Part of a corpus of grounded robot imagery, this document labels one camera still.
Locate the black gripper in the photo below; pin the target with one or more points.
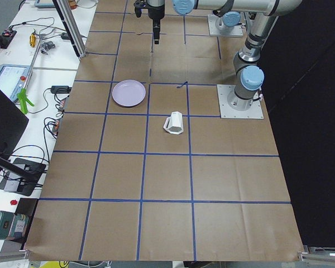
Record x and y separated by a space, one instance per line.
155 13

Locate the white faceted cup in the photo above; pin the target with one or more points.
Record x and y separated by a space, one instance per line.
174 123

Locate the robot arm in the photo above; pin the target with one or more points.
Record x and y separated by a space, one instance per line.
267 12
185 7

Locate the lilac plate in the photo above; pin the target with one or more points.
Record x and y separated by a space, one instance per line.
128 93

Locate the black power adapter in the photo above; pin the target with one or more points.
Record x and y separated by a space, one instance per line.
60 89

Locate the yellow tool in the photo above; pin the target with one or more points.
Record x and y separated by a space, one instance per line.
32 40

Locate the teach pendant tablet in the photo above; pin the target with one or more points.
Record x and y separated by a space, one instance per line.
12 79

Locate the brown paper table cover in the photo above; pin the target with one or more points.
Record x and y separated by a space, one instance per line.
119 187

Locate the black monitor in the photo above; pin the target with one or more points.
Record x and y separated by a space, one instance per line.
12 126

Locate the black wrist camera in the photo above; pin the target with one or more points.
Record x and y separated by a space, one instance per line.
139 5

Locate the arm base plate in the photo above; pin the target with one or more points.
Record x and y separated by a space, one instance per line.
233 107
225 26

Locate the aluminium frame post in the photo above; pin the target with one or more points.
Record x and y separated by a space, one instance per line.
67 18

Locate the green handled reacher grabber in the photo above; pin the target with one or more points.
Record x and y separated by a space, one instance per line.
22 97

